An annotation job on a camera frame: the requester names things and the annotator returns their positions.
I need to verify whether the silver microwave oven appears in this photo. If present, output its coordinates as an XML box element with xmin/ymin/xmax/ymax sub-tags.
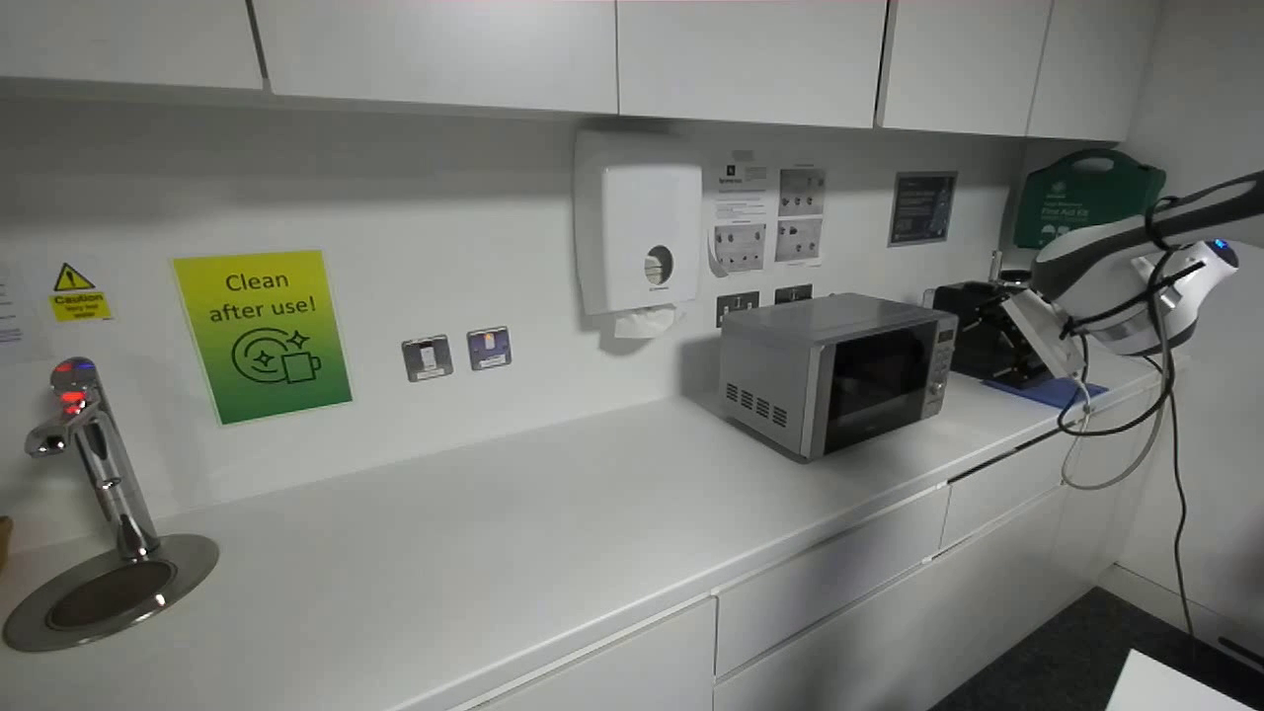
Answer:
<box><xmin>714</xmin><ymin>287</ymin><xmax>962</xmax><ymax>466</ymax></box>

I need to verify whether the white paper towel dispenser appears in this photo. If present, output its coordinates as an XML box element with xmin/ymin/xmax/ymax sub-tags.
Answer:
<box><xmin>574</xmin><ymin>128</ymin><xmax>708</xmax><ymax>355</ymax></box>

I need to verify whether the coffee pod picture sheet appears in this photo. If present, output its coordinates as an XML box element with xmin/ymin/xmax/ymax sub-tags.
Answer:
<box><xmin>773</xmin><ymin>215</ymin><xmax>831</xmax><ymax>265</ymax></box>
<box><xmin>708</xmin><ymin>219</ymin><xmax>769</xmax><ymax>281</ymax></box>
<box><xmin>773</xmin><ymin>165</ymin><xmax>831</xmax><ymax>219</ymax></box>

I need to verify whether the white printed notice sheet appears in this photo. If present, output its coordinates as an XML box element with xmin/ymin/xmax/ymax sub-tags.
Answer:
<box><xmin>708</xmin><ymin>148</ymin><xmax>773</xmax><ymax>224</ymax></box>

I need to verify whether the white cabinet drawer front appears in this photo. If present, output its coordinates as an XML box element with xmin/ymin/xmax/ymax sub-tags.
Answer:
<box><xmin>936</xmin><ymin>430</ymin><xmax>1073</xmax><ymax>552</ymax></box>
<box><xmin>714</xmin><ymin>482</ymin><xmax>951</xmax><ymax>678</ymax></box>

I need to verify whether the white base cabinet door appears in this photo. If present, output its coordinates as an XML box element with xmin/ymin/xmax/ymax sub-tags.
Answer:
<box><xmin>465</xmin><ymin>597</ymin><xmax>719</xmax><ymax>711</ymax></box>

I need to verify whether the white upper cabinet door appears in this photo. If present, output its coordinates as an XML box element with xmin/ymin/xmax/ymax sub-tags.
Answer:
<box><xmin>878</xmin><ymin>0</ymin><xmax>1057</xmax><ymax>143</ymax></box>
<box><xmin>614</xmin><ymin>0</ymin><xmax>894</xmax><ymax>135</ymax></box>
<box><xmin>0</xmin><ymin>0</ymin><xmax>270</xmax><ymax>96</ymax></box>
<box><xmin>249</xmin><ymin>0</ymin><xmax>625</xmax><ymax>120</ymax></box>
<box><xmin>1024</xmin><ymin>0</ymin><xmax>1168</xmax><ymax>148</ymax></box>

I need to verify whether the black coffee machine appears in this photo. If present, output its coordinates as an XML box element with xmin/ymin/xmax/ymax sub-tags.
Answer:
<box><xmin>927</xmin><ymin>276</ymin><xmax>1048</xmax><ymax>386</ymax></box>

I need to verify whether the green clean after use sign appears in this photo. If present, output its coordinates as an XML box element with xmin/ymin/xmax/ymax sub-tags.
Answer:
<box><xmin>171</xmin><ymin>251</ymin><xmax>355</xmax><ymax>428</ymax></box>

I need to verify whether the tall white drawer front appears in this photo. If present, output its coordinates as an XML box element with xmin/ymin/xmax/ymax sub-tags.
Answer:
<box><xmin>710</xmin><ymin>478</ymin><xmax>1117</xmax><ymax>711</ymax></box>

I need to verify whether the blue flat mat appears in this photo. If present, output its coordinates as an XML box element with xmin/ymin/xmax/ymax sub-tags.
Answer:
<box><xmin>1016</xmin><ymin>377</ymin><xmax>1107</xmax><ymax>412</ymax></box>

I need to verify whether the green first aid kit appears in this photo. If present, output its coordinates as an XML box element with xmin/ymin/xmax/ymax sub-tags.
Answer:
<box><xmin>1009</xmin><ymin>148</ymin><xmax>1168</xmax><ymax>257</ymax></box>

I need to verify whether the chrome water tap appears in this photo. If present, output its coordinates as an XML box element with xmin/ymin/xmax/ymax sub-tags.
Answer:
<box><xmin>25</xmin><ymin>351</ymin><xmax>166</xmax><ymax>568</ymax></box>

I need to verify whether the yellow warning sign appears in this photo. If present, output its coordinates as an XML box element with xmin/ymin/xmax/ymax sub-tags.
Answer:
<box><xmin>49</xmin><ymin>261</ymin><xmax>113</xmax><ymax>330</ymax></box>

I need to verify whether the round steel drain tray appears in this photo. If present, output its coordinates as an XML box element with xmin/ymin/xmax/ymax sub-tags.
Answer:
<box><xmin>0</xmin><ymin>531</ymin><xmax>222</xmax><ymax>657</ymax></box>

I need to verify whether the steel wall socket plate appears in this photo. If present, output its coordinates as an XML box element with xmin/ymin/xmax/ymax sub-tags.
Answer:
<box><xmin>463</xmin><ymin>323</ymin><xmax>516</xmax><ymax>377</ymax></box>

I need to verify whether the steel wall switch plate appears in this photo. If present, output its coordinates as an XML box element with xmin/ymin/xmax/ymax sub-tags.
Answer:
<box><xmin>399</xmin><ymin>332</ymin><xmax>458</xmax><ymax>386</ymax></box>

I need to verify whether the dark framed wall notice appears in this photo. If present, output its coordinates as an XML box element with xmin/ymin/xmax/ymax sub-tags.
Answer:
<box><xmin>889</xmin><ymin>165</ymin><xmax>962</xmax><ymax>251</ymax></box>

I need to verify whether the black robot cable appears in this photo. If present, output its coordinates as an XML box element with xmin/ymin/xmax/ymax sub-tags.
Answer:
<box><xmin>1055</xmin><ymin>195</ymin><xmax>1206</xmax><ymax>644</ymax></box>

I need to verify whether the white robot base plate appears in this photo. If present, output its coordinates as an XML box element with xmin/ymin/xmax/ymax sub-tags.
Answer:
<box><xmin>1107</xmin><ymin>644</ymin><xmax>1264</xmax><ymax>711</ymax></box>

